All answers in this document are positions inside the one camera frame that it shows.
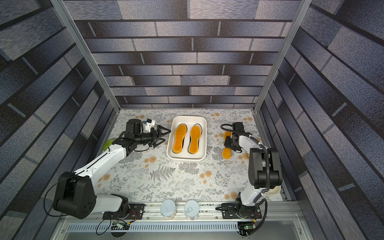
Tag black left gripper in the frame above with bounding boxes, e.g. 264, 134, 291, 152
135, 125, 172, 147

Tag orange fuzzy insole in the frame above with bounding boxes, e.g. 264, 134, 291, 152
222, 131, 232, 160
172, 124, 188, 154
188, 124, 202, 154

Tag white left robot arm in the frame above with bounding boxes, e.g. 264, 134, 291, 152
53, 119, 171, 220

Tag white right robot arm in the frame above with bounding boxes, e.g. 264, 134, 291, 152
221, 122, 283, 219

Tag white plastic storage box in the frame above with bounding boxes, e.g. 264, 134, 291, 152
167, 116, 207, 163

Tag green cabbage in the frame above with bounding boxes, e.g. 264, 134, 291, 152
103, 139, 116, 152

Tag white bowl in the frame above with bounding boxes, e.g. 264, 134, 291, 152
266, 186, 282, 196

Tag silver tin can left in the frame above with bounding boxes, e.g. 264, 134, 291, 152
160, 200, 176, 220

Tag silver tin can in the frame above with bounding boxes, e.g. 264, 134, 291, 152
184, 200, 200, 221
160, 200, 176, 220

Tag silver tin can right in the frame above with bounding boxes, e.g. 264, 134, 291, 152
184, 200, 200, 221

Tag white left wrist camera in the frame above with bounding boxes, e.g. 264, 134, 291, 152
143, 119, 156, 133

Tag black corrugated cable conduit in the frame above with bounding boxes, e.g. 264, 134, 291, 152
220, 123, 271, 236

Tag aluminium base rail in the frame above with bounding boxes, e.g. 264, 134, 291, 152
51, 201, 313, 240

